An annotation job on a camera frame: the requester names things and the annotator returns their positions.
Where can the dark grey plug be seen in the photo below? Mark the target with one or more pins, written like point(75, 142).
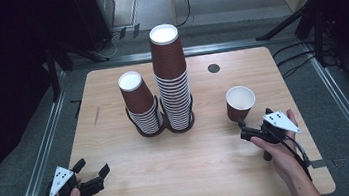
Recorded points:
point(122, 33)
point(136, 30)

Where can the grey tape strip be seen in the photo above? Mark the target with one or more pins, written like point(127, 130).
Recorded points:
point(319, 163)

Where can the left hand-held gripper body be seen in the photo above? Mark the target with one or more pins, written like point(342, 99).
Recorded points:
point(91, 188)

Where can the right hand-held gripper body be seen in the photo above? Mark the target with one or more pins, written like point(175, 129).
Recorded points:
point(279, 120)

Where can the black metal stand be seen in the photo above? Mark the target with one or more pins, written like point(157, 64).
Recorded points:
point(53, 76)

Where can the black tripod stand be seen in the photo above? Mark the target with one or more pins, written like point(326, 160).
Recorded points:
point(287, 22)

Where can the person's right hand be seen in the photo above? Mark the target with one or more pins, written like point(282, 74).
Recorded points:
point(287, 158)

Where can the black round table grommet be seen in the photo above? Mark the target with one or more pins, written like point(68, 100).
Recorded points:
point(213, 68)

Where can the black computer cabinet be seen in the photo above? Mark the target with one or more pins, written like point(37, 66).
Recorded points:
point(95, 13)

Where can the tall stack of brown cups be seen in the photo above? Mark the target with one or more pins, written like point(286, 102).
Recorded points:
point(173, 94)

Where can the single brown paper cup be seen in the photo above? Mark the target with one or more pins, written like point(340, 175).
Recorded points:
point(240, 100)

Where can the short stack of brown cups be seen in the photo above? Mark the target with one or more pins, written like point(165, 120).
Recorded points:
point(135, 99)

